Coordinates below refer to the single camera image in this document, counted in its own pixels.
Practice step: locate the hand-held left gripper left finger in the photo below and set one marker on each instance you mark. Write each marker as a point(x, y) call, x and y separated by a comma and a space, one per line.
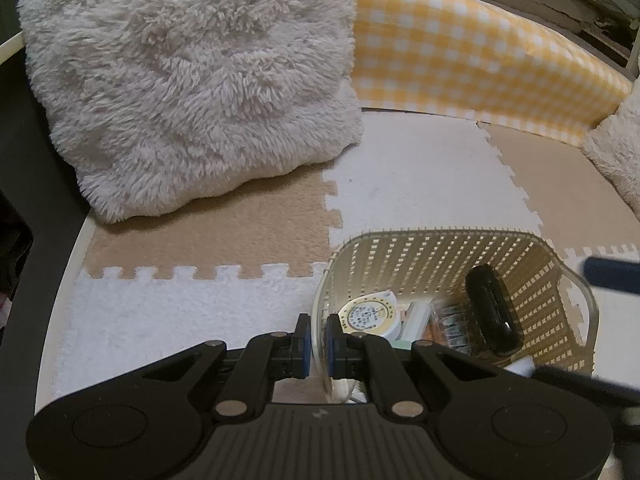
point(301, 356)

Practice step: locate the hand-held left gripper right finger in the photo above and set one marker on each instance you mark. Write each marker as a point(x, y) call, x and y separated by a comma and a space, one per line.
point(333, 356)

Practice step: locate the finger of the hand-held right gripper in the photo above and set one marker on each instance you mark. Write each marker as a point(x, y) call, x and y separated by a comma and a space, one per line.
point(585, 382)
point(612, 272)

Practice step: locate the white plastic hand tool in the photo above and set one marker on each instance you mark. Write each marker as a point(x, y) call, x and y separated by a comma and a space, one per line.
point(415, 322)

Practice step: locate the black oval case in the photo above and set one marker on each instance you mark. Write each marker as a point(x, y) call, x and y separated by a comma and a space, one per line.
point(492, 310)

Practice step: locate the clear plastic battery case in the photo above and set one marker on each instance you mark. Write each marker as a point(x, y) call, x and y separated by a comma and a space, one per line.
point(452, 327)

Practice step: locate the cream plastic lattice basket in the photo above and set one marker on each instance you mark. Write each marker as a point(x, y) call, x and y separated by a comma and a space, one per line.
point(440, 255)

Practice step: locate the fluffy white cushion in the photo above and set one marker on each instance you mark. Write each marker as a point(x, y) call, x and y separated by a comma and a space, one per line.
point(617, 160)
point(190, 80)

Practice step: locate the beige white foam puzzle mat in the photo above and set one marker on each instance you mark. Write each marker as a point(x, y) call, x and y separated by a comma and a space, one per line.
point(425, 185)

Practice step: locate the yellow checked bed cloth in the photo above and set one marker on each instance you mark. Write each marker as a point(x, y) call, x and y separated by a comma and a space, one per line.
point(475, 70)

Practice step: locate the wooden shelf unit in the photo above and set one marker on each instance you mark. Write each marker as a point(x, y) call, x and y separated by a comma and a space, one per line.
point(10, 50)

